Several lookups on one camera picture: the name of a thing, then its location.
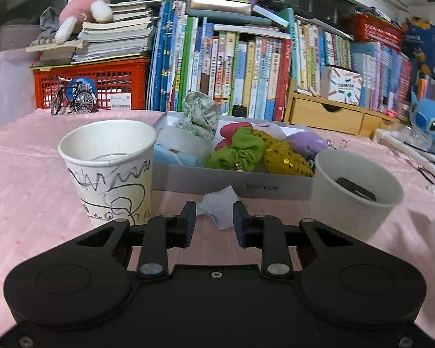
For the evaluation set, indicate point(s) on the pile of flat books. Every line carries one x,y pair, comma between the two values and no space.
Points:
264,21

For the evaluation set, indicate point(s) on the blue cardboard box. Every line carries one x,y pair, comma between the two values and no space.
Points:
422,45

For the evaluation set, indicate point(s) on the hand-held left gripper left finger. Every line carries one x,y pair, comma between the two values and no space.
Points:
185,224

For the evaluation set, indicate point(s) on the miniature black bicycle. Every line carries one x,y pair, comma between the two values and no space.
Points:
81,101

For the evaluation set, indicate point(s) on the white pencil print box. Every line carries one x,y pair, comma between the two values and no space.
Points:
342,85

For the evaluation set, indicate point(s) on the red plastic crate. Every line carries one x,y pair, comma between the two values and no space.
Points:
130,79

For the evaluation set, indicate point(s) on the grey green patterned scrunchie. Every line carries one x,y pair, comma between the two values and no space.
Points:
199,114

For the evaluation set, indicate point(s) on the gold sequin scrunchie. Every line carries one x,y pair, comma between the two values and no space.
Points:
286,157

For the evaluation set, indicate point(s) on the blue round card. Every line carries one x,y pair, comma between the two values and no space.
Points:
85,84

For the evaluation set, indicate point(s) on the light blue cloth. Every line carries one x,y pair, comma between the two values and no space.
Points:
174,156

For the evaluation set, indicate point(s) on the black binder clip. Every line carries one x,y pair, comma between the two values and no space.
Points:
339,145

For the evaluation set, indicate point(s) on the red basket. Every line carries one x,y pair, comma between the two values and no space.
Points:
377,31

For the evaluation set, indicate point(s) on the pink and white plush toy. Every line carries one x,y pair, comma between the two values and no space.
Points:
79,9

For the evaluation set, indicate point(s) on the grey plush toy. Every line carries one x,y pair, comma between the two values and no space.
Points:
49,25

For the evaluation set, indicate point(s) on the wooden drawer organizer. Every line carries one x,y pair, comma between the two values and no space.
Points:
311,114

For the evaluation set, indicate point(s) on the white cloth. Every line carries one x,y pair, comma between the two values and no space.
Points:
219,205

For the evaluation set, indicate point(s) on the white panel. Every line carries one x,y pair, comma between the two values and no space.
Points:
11,87

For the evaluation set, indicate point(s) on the white tube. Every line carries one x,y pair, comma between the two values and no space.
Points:
420,154

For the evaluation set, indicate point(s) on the plain white paper cup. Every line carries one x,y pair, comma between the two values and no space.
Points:
333,206

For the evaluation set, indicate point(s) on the scribbled white paper cup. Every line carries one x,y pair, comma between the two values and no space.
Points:
108,188

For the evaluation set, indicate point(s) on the silver pencil case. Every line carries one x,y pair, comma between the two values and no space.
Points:
221,6

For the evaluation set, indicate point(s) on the small black box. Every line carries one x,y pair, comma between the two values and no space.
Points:
239,111

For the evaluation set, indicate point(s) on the grey cardboard box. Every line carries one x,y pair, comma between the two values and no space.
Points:
188,179

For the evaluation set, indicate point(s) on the blue plush toy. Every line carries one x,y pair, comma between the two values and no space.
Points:
429,119

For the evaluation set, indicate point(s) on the stack of worn books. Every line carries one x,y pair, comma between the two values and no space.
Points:
112,34

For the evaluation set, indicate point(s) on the row of books on organizer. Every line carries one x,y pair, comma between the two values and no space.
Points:
380,72

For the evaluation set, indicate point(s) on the row of thin slanted books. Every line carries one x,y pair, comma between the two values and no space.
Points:
433,89

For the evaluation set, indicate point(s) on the black flat object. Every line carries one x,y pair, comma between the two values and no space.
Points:
357,188

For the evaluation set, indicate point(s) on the green and pink fabric scrunchie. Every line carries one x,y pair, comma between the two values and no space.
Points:
239,150

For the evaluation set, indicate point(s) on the row of upright picture books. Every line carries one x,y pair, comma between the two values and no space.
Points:
217,72

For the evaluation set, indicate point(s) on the purple fluffy scrunchie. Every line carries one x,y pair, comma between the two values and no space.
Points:
306,143

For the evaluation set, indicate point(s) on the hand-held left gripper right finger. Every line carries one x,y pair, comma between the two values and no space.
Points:
242,224

